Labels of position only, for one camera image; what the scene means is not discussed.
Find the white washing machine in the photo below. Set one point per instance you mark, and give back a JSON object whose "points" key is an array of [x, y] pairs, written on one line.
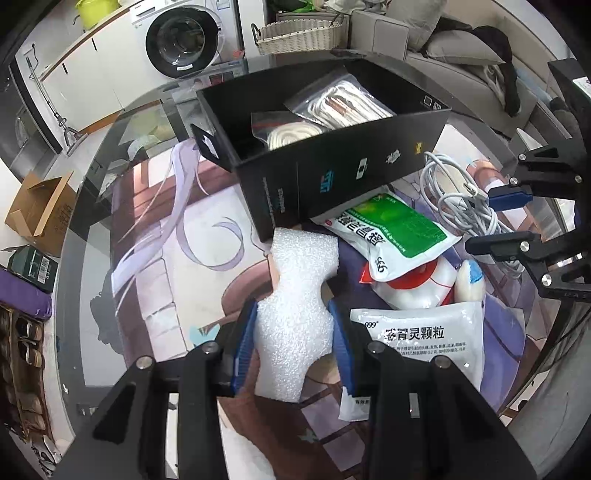
{"points": [[178, 38]]}

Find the purple rolled mat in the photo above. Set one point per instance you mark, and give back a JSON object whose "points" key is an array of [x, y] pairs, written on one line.
{"points": [[25, 297]]}

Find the white foam piece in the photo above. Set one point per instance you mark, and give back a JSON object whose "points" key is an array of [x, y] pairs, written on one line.
{"points": [[293, 326]]}

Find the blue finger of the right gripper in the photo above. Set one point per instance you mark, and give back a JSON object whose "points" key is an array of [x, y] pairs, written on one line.
{"points": [[509, 197], [494, 245]]}

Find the white plush toy blue hat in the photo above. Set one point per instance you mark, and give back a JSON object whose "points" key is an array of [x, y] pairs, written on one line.
{"points": [[470, 285]]}

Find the black cardboard box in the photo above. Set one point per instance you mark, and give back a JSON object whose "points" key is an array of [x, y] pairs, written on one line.
{"points": [[300, 181]]}

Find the anime print table mat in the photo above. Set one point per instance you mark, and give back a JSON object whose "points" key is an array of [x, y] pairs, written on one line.
{"points": [[426, 419]]}

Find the grey flat cushion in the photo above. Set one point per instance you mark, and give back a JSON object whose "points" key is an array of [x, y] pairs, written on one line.
{"points": [[461, 48]]}

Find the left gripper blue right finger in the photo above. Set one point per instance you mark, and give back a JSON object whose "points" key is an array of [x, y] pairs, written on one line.
{"points": [[342, 346]]}

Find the grey upright cushion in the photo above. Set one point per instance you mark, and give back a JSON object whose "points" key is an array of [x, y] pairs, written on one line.
{"points": [[421, 16]]}

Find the white medicine packet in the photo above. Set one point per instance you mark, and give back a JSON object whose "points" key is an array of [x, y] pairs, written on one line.
{"points": [[454, 330]]}

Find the green medicine packet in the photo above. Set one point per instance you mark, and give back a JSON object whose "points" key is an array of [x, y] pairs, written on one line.
{"points": [[393, 237]]}

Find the wooden shoe rack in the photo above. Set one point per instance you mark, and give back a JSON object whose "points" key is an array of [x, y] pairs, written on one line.
{"points": [[23, 407]]}

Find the floor mop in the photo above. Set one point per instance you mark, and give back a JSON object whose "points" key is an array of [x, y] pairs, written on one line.
{"points": [[72, 137]]}

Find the grey sofa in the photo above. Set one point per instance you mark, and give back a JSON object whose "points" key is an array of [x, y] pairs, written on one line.
{"points": [[516, 94]]}

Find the yellow-green bucket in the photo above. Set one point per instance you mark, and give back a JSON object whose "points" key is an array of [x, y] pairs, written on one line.
{"points": [[93, 11]]}

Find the woven laundry basket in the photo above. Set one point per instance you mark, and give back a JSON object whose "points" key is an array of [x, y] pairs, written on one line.
{"points": [[297, 35]]}

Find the red white plastic packet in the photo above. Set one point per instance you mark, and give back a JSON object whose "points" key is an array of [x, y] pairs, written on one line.
{"points": [[428, 286]]}

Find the dark green box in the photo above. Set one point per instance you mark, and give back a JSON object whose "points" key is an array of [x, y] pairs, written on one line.
{"points": [[33, 266]]}

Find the brown cardboard box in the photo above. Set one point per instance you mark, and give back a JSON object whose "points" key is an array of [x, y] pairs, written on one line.
{"points": [[41, 212]]}

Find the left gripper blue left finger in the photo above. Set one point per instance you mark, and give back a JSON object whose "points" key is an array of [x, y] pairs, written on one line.
{"points": [[244, 344]]}

